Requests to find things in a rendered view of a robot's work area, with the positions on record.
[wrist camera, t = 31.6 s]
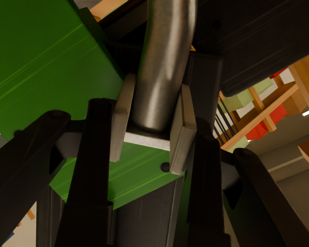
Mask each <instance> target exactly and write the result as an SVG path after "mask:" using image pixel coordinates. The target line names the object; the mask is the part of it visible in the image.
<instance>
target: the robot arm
mask: <svg viewBox="0 0 309 247"><path fill-rule="evenodd" d="M136 78H137V76H136V74H135V73H130V72H129V73H128V74H127V75H126V77H125V80H124V83H123V86H122V88H121V91H120V94H119V96H118V99H117V100H113V99H107V98H101V99H100V98H95V99H90V100H89V101H88V108H87V116H86V119H85V120H71V115H70V114H69V113H67V112H65V111H61V110H50V111H47V112H45V113H44V114H43V115H41V116H40V117H39V118H38V119H36V120H35V121H34V122H33V123H31V124H30V125H29V126H28V127H26V128H25V129H24V130H23V131H21V132H20V133H19V134H18V135H16V136H15V137H14V138H13V139H11V140H10V141H9V142H8V143H6V144H5V145H4V146H3V147H1V148H0V247H1V246H2V245H3V244H4V242H5V241H6V240H7V239H8V237H9V236H10V235H11V233H12V232H13V231H14V229H15V228H16V227H17V225H18V224H19V223H20V222H21V220H22V219H23V218H24V216H25V215H26V214H27V212H28V211H29V210H30V208H31V207H32V206H33V205H34V203H35V202H36V201H37V199H38V198H39V197H40V195H41V194H42V193H43V192H44V190H45V189H46V188H47V186H48V185H49V184H50V183H51V181H52V180H53V179H54V177H55V176H56V175H57V173H58V172H59V171H60V169H61V168H62V167H63V166H64V164H65V163H66V161H67V158H77V160H76V164H75V168H74V173H73V177H72V181H71V186H70V189H69V194H68V198H67V202H66V203H65V204H64V208H63V212H62V216H61V220H60V225H59V229H58V233H57V237H56V241H55V245H54V247H116V246H113V245H107V232H108V207H107V195H108V177H109V162H110V161H112V162H117V161H119V159H120V154H121V150H122V146H123V141H124V137H125V132H126V128H127V124H128V120H129V114H130V109H131V104H132V99H133V94H134V88H135V84H136ZM185 167H186V170H185V173H184V169H185ZM170 172H171V173H172V174H177V175H181V174H183V173H184V176H183V180H182V183H181V186H180V188H182V189H181V196H180V204H179V210H178V217H177V223H176V230H175V236H174V242H173V247H232V239H231V235H230V234H227V233H225V225H224V207H225V210H226V212H227V215H228V217H229V220H230V222H231V225H232V228H233V230H234V233H235V236H236V238H237V241H238V243H239V246H240V247H309V231H308V229H307V228H306V226H305V225H304V223H303V222H302V220H301V219H300V217H299V216H298V214H297V213H296V211H295V210H294V209H293V207H292V206H291V204H290V203H289V201H288V200H287V198H286V197H285V195H284V194H283V192H282V191H281V189H280V188H279V186H278V185H277V183H276V182H275V181H274V179H273V177H272V176H271V174H270V173H269V171H268V170H267V169H266V167H265V166H264V164H263V163H262V161H261V160H260V158H259V157H258V156H257V155H256V154H255V153H254V152H252V151H251V150H249V149H247V148H235V149H234V151H233V153H230V152H228V151H225V150H223V149H221V148H220V142H219V141H218V140H217V139H216V138H214V137H213V135H212V132H211V128H210V124H209V122H208V121H207V120H206V119H204V118H199V117H195V114H194V109H193V103H192V97H191V92H190V87H189V86H188V85H185V84H181V86H180V91H179V95H178V99H177V102H176V106H175V110H174V113H173V117H172V121H171V124H170ZM223 205H224V207H223Z"/></svg>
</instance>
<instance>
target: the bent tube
mask: <svg viewBox="0 0 309 247"><path fill-rule="evenodd" d="M197 10H198V0H148V19H147V27H146V33H145V38H144V43H143V48H142V53H141V58H140V63H139V68H138V73H137V78H136V84H135V88H134V94H133V99H132V104H131V109H130V114H129V120H128V124H127V128H126V132H125V137H124V142H129V143H134V144H139V145H144V146H148V147H153V148H159V149H164V150H169V151H170V124H171V121H172V117H173V113H174V110H175V106H176V102H177V99H178V95H179V91H180V86H181V83H182V79H183V75H184V71H185V68H186V64H187V60H188V57H189V53H190V49H191V45H192V42H193V37H194V33H195V27H196V20H197Z"/></svg>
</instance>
